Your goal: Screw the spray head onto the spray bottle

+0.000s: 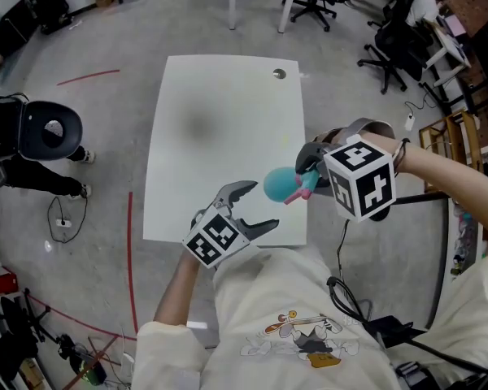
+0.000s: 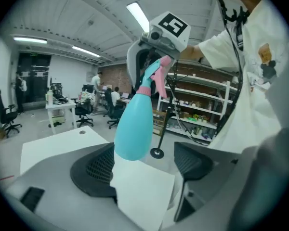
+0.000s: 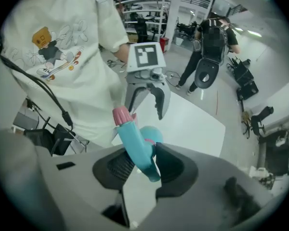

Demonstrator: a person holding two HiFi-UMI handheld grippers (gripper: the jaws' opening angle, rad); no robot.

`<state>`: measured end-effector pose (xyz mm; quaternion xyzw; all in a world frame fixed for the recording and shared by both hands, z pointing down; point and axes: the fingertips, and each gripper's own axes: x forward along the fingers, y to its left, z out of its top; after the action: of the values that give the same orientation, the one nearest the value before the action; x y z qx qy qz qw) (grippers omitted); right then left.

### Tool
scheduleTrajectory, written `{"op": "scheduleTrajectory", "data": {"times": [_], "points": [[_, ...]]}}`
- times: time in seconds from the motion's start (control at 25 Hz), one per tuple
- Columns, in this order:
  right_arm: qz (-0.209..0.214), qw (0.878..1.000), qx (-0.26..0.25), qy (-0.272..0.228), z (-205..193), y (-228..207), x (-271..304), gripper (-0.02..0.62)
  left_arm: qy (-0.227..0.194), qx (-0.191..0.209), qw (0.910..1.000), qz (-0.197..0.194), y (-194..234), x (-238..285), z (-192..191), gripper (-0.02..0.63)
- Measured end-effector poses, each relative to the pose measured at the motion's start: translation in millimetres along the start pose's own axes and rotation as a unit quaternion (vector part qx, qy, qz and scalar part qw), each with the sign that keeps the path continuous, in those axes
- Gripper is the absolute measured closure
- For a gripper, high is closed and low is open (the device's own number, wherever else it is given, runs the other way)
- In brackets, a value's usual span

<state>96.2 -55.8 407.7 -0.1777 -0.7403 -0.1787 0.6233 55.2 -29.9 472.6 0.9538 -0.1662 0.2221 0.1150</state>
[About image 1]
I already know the black torso cable bundle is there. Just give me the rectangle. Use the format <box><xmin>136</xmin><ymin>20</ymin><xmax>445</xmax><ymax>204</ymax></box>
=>
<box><xmin>326</xmin><ymin>275</ymin><xmax>488</xmax><ymax>378</ymax></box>

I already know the person's cream printed t-shirt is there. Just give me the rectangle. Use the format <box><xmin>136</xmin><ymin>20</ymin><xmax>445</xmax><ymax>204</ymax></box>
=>
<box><xmin>131</xmin><ymin>245</ymin><xmax>488</xmax><ymax>390</ymax></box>

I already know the black equipment case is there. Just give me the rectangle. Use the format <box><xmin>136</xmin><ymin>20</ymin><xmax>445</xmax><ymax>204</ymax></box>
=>
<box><xmin>0</xmin><ymin>0</ymin><xmax>41</xmax><ymax>55</ymax></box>
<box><xmin>28</xmin><ymin>0</ymin><xmax>73</xmax><ymax>37</ymax></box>

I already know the black backpack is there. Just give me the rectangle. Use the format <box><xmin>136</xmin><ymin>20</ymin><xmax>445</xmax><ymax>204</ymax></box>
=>
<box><xmin>0</xmin><ymin>94</ymin><xmax>26</xmax><ymax>167</ymax></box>

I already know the black wrist band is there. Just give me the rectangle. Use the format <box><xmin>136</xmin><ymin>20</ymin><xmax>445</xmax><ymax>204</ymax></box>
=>
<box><xmin>391</xmin><ymin>136</ymin><xmax>412</xmax><ymax>175</ymax></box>

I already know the teal spray bottle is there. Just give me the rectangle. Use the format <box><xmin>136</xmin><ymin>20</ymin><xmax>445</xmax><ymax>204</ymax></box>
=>
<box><xmin>262</xmin><ymin>166</ymin><xmax>301</xmax><ymax>206</ymax></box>

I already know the teal pink spray bottle cap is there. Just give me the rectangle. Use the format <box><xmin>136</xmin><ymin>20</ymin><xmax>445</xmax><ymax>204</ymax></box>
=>
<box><xmin>283</xmin><ymin>167</ymin><xmax>323</xmax><ymax>206</ymax></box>

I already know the wooden shelf unit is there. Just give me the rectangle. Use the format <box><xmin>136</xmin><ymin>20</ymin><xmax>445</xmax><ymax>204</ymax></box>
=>
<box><xmin>417</xmin><ymin>109</ymin><xmax>486</xmax><ymax>195</ymax></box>

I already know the cluttered white desk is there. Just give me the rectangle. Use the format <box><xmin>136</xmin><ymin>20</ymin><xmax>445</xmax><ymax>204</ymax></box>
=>
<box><xmin>227</xmin><ymin>0</ymin><xmax>307</xmax><ymax>35</ymax></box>

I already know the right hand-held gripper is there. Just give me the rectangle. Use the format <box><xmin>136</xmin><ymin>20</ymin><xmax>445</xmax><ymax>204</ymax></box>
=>
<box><xmin>294</xmin><ymin>117</ymin><xmax>397</xmax><ymax>224</ymax></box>

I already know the person's right forearm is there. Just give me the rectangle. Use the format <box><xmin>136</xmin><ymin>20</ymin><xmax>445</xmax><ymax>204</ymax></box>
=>
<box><xmin>361</xmin><ymin>131</ymin><xmax>488</xmax><ymax>258</ymax></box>

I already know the open laptop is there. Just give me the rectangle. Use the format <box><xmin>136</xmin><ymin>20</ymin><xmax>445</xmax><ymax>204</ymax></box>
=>
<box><xmin>444</xmin><ymin>14</ymin><xmax>468</xmax><ymax>39</ymax></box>

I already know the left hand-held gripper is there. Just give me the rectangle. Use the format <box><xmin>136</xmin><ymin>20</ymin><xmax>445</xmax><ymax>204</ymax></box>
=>
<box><xmin>181</xmin><ymin>180</ymin><xmax>281</xmax><ymax>269</ymax></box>

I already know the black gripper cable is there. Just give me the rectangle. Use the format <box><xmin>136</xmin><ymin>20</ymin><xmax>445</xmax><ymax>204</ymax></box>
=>
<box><xmin>335</xmin><ymin>219</ymin><xmax>351</xmax><ymax>280</ymax></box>

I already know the black belt device box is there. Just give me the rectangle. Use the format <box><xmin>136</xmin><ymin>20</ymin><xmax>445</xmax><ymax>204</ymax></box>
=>
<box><xmin>365</xmin><ymin>316</ymin><xmax>429</xmax><ymax>349</ymax></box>

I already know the person's left forearm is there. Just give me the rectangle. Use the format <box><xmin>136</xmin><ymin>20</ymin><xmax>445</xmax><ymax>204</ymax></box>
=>
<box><xmin>151</xmin><ymin>248</ymin><xmax>203</xmax><ymax>327</ymax></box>

